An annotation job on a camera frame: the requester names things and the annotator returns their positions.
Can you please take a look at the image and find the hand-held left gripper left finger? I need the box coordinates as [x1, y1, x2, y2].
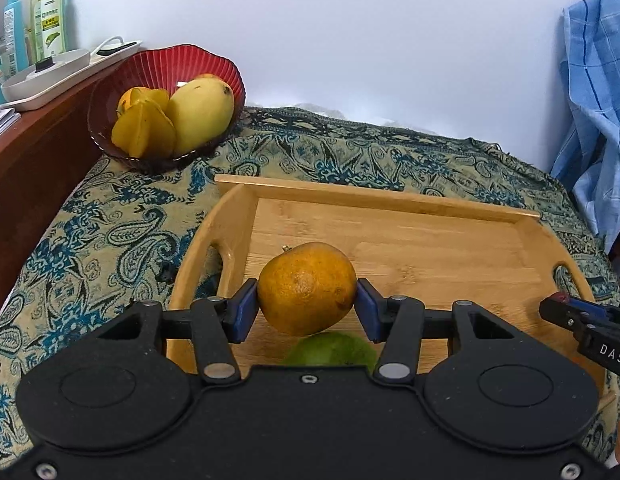
[97, 279, 259, 385]

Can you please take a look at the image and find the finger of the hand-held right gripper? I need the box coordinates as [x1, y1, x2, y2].
[538, 294, 593, 336]
[569, 298, 620, 322]

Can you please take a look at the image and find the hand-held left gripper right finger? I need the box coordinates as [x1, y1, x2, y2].
[356, 278, 522, 382]

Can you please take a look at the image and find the wooden tray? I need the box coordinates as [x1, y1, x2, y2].
[167, 174, 618, 413]

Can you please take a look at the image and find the large orange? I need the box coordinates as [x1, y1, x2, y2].
[257, 242, 358, 337]

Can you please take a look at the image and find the green citrus fruit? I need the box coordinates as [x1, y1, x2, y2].
[285, 332, 378, 368]

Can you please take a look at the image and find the paisley patterned blanket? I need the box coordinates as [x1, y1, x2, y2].
[0, 102, 620, 463]

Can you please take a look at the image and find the yellow mango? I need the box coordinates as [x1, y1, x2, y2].
[166, 74, 236, 157]

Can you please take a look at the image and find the yellow starfruit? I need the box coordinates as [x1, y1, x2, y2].
[111, 101, 177, 159]
[117, 87, 170, 114]

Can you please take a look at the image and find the blue plaid cloth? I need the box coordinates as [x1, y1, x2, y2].
[550, 0, 620, 256]

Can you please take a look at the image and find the brown wooden cabinet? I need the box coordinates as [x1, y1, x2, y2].
[0, 57, 141, 323]

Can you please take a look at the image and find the red ribbed bowl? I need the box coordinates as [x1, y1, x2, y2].
[87, 45, 247, 175]

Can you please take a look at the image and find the stack of papers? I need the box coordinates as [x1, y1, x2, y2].
[0, 107, 22, 137]

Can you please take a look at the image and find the white plastic tray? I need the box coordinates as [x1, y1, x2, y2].
[0, 48, 91, 110]

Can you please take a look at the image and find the green and white bottle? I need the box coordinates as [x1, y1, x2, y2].
[32, 0, 67, 64]

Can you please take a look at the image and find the teal bottle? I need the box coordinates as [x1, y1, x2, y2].
[2, 0, 27, 80]

